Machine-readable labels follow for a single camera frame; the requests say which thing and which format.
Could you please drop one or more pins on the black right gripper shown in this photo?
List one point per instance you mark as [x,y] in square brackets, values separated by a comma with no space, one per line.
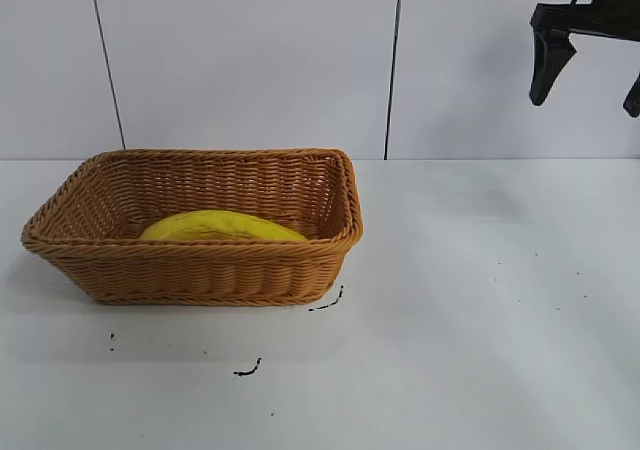
[615,17]

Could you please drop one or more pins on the yellow banana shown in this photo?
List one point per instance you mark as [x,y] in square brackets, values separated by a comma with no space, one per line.
[225,227]

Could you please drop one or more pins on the tan woven wicker basket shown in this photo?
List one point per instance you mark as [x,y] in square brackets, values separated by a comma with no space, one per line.
[200,270]

